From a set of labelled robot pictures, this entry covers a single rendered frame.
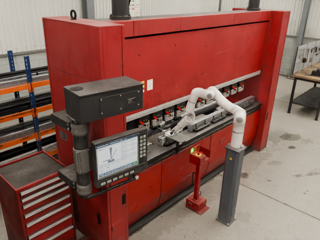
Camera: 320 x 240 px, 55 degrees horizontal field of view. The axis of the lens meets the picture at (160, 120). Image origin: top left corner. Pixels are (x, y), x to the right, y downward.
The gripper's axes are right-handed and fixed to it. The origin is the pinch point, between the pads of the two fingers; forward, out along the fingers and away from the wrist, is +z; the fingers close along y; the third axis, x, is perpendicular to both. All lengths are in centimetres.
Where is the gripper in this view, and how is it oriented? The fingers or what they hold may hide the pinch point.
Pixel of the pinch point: (173, 132)
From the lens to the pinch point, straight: 360.6
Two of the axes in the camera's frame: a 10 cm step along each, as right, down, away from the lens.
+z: -4.9, 5.1, 7.0
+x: 5.3, 8.2, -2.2
